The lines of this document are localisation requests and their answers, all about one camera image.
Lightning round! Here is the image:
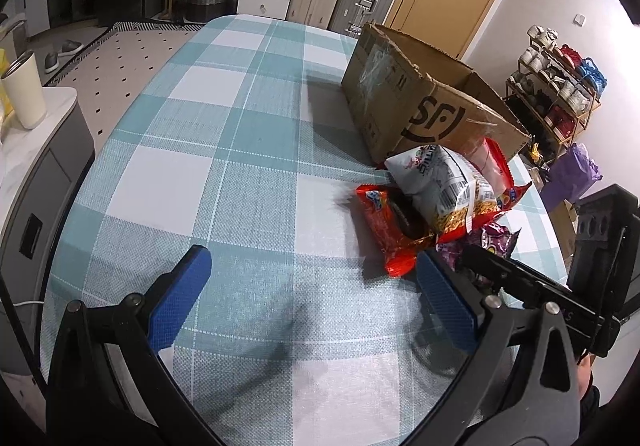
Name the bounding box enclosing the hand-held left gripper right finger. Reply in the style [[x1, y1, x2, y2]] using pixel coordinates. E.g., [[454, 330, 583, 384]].
[[400, 250, 586, 446]]

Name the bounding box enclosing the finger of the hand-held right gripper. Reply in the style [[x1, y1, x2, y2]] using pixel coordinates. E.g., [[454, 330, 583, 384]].
[[457, 245, 621, 357]]

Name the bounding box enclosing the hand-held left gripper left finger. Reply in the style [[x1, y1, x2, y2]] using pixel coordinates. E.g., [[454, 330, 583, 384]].
[[46, 244, 227, 446]]

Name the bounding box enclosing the purple candy packet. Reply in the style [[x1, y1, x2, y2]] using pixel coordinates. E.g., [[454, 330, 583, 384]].
[[435, 221, 521, 287]]

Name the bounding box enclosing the red cone crisps packet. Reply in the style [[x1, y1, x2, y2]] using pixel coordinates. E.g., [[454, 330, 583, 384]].
[[492, 178, 533, 211]]

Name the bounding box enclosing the red cookie packet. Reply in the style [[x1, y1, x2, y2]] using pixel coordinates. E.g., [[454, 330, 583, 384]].
[[356, 183, 438, 279]]

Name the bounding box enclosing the brown cardboard box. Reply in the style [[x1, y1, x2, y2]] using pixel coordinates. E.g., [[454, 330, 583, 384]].
[[341, 22, 532, 164]]

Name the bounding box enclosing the person's right hand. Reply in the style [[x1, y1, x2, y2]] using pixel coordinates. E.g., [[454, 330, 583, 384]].
[[577, 356, 598, 397]]

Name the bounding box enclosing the open printed cardboard box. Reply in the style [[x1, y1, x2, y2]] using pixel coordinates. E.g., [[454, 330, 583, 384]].
[[550, 201, 581, 257]]

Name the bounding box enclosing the purple bag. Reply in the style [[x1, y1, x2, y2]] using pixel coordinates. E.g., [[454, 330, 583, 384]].
[[540, 143, 601, 211]]

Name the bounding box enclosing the white orange noodle snack packet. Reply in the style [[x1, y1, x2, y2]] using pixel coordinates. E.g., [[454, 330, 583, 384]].
[[385, 145, 501, 239]]

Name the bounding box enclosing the red clear-window snack packet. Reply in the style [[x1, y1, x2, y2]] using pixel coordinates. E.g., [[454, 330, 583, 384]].
[[467, 138, 516, 191]]

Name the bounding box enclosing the wooden shoe rack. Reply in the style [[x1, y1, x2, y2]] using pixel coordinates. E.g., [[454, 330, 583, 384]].
[[505, 26, 608, 147]]

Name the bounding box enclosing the teal checked tablecloth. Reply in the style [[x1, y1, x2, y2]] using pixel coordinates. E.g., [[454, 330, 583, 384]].
[[42, 14, 571, 446]]

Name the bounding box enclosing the assorted shoes group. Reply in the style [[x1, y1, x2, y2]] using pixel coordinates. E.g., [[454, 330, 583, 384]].
[[507, 48, 596, 141]]

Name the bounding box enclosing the blue sneakers pair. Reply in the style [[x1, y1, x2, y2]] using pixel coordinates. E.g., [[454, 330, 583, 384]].
[[580, 58, 608, 94]]

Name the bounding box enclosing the red sneakers pair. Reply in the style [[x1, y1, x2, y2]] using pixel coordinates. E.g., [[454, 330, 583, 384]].
[[557, 46, 583, 69]]

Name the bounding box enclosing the grey white side cabinet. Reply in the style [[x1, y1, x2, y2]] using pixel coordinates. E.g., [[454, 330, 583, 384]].
[[0, 86, 96, 377]]

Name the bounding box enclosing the white sneakers pair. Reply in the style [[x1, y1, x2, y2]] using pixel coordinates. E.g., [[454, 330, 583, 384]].
[[527, 26, 558, 49]]

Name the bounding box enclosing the cream dotted rug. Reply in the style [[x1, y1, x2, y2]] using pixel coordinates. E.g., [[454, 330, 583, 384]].
[[42, 20, 206, 141]]

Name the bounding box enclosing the cream tumbler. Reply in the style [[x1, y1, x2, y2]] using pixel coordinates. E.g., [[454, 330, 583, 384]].
[[0, 50, 48, 131]]

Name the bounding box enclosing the yellow plastic item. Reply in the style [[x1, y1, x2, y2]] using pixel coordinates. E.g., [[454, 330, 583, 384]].
[[0, 50, 11, 117]]

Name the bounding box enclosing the grey appliance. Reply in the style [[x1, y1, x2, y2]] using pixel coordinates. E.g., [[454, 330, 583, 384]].
[[0, 16, 28, 56]]

